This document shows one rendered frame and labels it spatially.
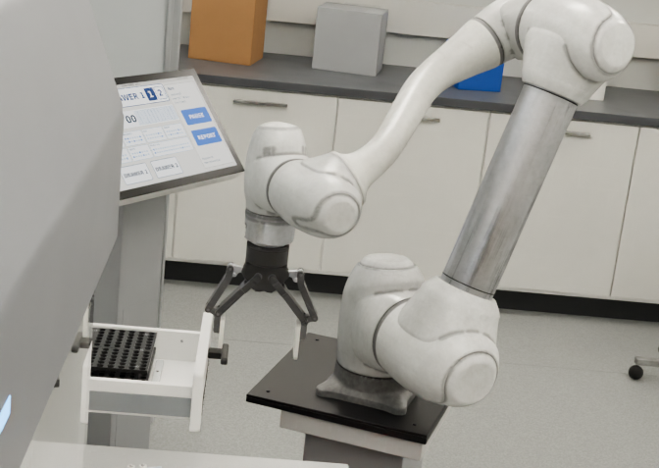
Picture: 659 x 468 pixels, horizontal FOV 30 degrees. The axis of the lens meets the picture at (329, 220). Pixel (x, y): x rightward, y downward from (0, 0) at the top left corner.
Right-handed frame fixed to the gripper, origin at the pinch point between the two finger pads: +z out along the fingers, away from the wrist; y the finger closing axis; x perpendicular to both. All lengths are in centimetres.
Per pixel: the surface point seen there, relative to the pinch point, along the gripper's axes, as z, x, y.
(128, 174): -10, -77, 33
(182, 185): -5, -88, 20
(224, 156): -9, -105, 11
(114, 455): 15.0, 16.5, 22.9
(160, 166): -10, -86, 26
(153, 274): 22, -97, 27
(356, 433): 16.2, -1.8, -19.8
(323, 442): 21.7, -8.2, -14.3
